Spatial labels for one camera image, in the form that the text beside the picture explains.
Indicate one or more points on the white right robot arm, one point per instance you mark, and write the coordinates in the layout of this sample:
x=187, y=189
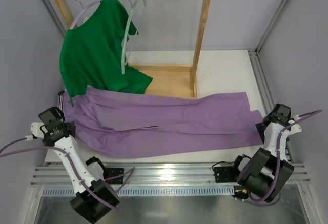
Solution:
x=265, y=173

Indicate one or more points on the aluminium mounting rail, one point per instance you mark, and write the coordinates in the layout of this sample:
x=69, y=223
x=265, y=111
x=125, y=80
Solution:
x=182, y=174

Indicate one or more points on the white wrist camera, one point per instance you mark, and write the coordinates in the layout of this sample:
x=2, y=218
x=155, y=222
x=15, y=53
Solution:
x=297, y=127
x=36, y=131

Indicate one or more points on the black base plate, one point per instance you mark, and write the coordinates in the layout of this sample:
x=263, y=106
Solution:
x=111, y=173
x=226, y=174

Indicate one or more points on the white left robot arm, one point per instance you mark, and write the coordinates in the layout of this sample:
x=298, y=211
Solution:
x=94, y=198

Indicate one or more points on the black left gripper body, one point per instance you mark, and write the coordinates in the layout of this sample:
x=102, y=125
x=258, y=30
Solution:
x=66, y=128

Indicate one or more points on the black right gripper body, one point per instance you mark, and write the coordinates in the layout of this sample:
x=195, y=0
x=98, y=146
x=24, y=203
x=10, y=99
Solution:
x=260, y=130

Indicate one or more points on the purple clothes hanger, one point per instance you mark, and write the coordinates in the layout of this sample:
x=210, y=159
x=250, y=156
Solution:
x=82, y=12

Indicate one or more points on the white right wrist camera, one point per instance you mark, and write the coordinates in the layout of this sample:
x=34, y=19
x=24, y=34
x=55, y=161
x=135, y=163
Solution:
x=297, y=127

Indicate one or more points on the green t-shirt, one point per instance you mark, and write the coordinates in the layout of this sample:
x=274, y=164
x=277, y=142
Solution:
x=91, y=54

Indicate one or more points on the wooden clothes rack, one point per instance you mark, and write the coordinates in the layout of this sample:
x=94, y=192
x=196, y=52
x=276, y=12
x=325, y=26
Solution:
x=167, y=52

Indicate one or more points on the pale green clothes hanger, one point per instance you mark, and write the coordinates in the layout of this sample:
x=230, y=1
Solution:
x=124, y=58

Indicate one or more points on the purple trousers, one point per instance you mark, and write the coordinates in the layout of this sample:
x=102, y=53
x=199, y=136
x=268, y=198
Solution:
x=129, y=126

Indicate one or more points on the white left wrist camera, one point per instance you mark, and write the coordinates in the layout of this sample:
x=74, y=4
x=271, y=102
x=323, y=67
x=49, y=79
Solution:
x=36, y=131

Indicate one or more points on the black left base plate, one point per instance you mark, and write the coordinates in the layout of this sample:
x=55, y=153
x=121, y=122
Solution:
x=111, y=173

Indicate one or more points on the slotted grey cable duct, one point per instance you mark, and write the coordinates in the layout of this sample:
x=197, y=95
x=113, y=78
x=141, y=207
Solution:
x=151, y=191

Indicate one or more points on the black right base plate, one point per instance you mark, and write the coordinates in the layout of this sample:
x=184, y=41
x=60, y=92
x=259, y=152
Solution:
x=226, y=174

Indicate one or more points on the right controller board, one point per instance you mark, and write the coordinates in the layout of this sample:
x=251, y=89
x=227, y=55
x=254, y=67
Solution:
x=240, y=192

